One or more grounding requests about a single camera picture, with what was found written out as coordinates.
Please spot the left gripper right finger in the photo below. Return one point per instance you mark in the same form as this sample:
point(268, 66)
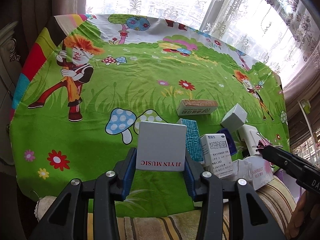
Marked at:
point(249, 218)

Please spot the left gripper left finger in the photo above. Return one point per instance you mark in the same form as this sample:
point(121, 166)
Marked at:
point(67, 217)

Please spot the white box pink print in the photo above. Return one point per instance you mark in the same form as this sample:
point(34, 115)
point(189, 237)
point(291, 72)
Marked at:
point(256, 170)

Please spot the small white cube box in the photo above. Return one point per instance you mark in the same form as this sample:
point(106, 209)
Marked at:
point(234, 118)

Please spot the teal text medicine box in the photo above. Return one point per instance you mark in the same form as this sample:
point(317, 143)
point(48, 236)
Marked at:
point(192, 140)

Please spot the white JI YIN MUSIC box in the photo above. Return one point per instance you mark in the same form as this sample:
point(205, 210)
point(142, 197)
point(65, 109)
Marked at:
point(161, 147)

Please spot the orange-topped medicine box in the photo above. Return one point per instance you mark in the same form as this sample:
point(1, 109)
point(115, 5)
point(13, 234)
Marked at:
point(196, 107)

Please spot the right human hand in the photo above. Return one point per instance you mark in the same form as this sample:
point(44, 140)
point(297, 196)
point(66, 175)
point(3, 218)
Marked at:
point(300, 214)

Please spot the white medicine box blue text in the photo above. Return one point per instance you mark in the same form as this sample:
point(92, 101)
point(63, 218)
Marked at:
point(217, 157)

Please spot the pink floral curtain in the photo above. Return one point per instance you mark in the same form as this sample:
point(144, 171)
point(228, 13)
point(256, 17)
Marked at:
point(304, 86)

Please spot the dark blue small case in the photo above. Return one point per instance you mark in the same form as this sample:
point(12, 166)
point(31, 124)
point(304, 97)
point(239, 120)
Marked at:
point(230, 141)

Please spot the green cartoon tablecloth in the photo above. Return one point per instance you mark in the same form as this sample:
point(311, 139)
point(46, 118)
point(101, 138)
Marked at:
point(89, 81)

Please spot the white lace sheer curtain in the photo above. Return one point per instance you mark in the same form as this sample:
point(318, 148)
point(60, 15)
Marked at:
point(278, 33)

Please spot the white carved cabinet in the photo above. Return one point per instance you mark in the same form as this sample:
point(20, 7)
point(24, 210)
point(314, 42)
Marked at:
point(10, 71)

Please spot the white plastic wall device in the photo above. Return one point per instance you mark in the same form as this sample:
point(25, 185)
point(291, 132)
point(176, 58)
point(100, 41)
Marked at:
point(252, 138)

